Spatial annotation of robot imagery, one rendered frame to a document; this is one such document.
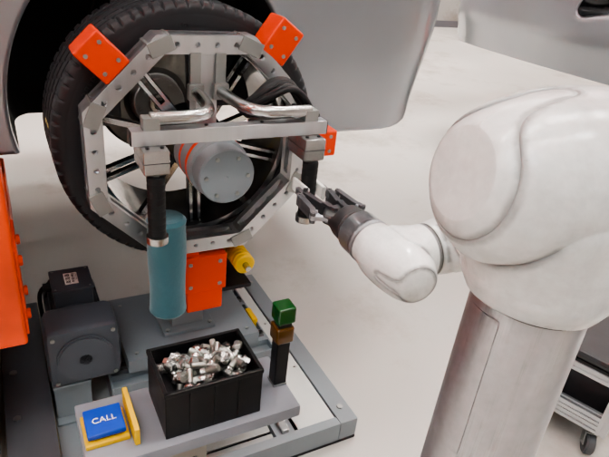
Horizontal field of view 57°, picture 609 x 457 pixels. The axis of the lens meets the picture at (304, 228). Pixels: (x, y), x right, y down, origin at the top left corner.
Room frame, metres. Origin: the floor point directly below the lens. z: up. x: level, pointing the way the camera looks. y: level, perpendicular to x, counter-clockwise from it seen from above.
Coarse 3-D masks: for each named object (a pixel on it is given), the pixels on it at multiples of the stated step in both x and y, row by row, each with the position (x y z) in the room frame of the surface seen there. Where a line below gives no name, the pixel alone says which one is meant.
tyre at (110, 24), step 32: (128, 0) 1.39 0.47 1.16; (160, 0) 1.32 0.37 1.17; (192, 0) 1.34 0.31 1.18; (128, 32) 1.25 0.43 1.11; (256, 32) 1.40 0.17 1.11; (64, 64) 1.25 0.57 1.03; (288, 64) 1.45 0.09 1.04; (64, 96) 1.18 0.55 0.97; (64, 128) 1.18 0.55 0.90; (64, 160) 1.17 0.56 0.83; (96, 224) 1.20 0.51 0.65
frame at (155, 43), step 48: (144, 48) 1.19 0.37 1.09; (192, 48) 1.24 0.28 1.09; (240, 48) 1.29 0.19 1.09; (96, 96) 1.14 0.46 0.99; (288, 96) 1.36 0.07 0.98; (96, 144) 1.13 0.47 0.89; (96, 192) 1.13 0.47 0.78; (288, 192) 1.37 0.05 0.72; (144, 240) 1.18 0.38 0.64; (192, 240) 1.24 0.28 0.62; (240, 240) 1.30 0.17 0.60
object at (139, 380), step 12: (240, 300) 1.62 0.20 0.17; (252, 312) 1.55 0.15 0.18; (264, 336) 1.45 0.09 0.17; (252, 348) 1.41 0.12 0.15; (264, 348) 1.41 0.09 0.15; (120, 372) 1.22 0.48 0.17; (144, 372) 1.24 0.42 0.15; (108, 384) 1.21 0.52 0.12; (120, 384) 1.19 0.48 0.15; (132, 384) 1.17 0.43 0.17; (144, 384) 1.19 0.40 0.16
